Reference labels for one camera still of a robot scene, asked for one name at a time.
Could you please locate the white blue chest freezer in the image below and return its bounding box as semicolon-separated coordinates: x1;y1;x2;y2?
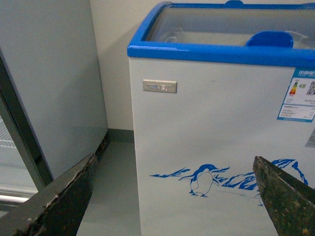
127;0;315;236

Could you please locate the white wire freezer basket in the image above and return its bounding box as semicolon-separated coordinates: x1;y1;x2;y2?
164;28;315;48

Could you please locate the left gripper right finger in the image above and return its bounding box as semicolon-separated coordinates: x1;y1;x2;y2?
253;156;315;236

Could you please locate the glass sliding freezer lid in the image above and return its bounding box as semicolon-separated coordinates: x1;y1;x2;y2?
144;0;315;50

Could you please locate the white upright display fridge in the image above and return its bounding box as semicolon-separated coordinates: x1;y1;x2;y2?
0;0;108;210

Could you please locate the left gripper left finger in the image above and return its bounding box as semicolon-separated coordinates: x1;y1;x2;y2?
0;153;98;236

